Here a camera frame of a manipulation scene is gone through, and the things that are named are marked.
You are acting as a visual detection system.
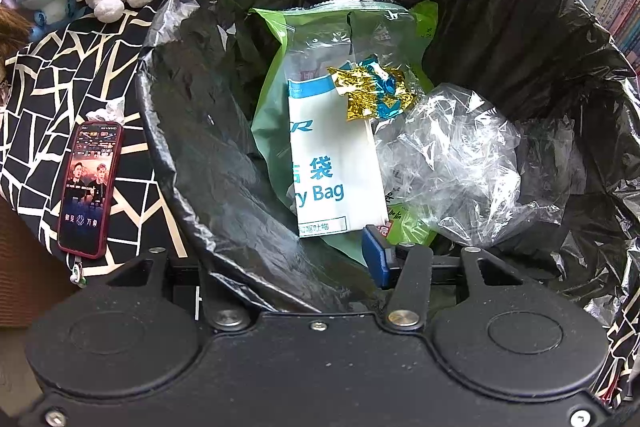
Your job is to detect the gold blue foil wrapper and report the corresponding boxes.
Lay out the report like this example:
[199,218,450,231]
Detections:
[328,54,420,121]

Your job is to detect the red cased smartphone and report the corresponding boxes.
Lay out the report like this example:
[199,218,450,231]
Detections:
[58,121,124,259]

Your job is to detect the white blue delivery bag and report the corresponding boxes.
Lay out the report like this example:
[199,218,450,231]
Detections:
[288,76,388,237]

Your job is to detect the clear plastic bag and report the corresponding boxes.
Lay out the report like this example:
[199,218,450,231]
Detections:
[374,83,574,247]

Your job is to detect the black lined trash bin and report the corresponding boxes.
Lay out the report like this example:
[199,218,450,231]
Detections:
[137,0,639,326]

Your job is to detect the black white patterned cloth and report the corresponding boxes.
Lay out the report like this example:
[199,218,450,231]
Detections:
[1,0,190,277]

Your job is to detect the green plastic snack bag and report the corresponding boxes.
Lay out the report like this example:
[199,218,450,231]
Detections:
[252,0,438,261]

